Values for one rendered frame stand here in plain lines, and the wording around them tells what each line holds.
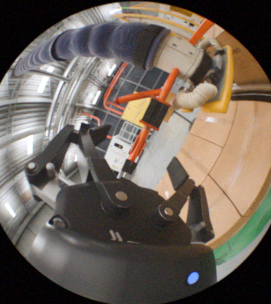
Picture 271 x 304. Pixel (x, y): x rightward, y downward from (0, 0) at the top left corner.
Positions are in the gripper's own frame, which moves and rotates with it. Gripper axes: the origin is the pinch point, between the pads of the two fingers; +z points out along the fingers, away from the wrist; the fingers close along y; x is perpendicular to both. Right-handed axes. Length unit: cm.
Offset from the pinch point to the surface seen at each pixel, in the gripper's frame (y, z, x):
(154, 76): -101, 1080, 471
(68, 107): -389, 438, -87
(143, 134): 0.3, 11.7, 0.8
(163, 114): 2.2, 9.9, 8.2
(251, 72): 38, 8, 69
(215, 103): 11.3, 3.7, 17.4
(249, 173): 50, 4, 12
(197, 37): 0.3, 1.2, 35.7
